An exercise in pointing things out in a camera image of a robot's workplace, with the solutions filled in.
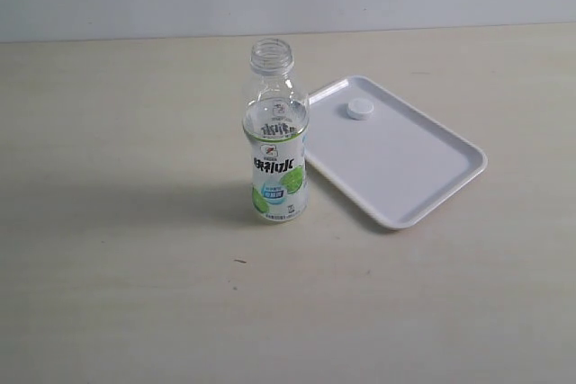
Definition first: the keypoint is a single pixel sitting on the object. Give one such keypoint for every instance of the white bottle cap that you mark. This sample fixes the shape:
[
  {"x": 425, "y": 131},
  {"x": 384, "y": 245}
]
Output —
[{"x": 360, "y": 109}]

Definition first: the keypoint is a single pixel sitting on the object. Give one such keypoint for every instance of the white plastic tray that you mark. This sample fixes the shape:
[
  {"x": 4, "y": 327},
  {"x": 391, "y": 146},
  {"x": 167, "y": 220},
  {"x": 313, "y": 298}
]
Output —
[{"x": 397, "y": 166}]

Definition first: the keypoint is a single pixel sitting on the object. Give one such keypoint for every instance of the clear plastic water bottle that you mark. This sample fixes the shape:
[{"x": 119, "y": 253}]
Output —
[{"x": 275, "y": 123}]

